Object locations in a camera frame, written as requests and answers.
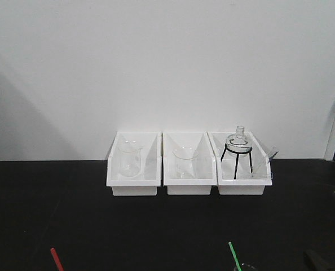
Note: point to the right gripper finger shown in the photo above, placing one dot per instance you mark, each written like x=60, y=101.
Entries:
x=314, y=262

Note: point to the left white plastic bin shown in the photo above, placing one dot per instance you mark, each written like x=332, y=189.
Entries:
x=149, y=178

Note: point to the glass beaker in left bin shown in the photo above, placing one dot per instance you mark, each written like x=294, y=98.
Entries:
x=130, y=158

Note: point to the clear glass test tube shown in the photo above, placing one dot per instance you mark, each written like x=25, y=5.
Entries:
x=265, y=160

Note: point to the round glass flask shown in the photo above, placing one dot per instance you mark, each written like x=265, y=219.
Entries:
x=239, y=141

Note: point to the white plastic bin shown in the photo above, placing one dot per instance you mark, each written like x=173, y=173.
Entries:
x=244, y=184
x=206, y=175
x=149, y=178

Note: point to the glass beaker in middle bin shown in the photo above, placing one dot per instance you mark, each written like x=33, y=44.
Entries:
x=185, y=162

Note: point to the black wire tripod stand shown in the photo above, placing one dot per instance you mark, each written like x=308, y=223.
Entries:
x=237, y=163

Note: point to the green plastic spoon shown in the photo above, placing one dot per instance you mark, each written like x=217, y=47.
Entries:
x=237, y=263

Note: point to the middle white plastic bin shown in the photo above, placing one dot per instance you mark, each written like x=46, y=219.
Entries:
x=206, y=175

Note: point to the glass beaker in bin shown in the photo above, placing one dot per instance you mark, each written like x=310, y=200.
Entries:
x=185, y=162
x=130, y=158

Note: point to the right glass beaker on table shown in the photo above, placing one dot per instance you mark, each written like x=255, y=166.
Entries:
x=245, y=267

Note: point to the red plastic spoon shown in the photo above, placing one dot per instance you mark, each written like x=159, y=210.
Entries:
x=56, y=259

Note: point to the right white plastic bin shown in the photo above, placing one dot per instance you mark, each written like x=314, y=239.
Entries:
x=244, y=184

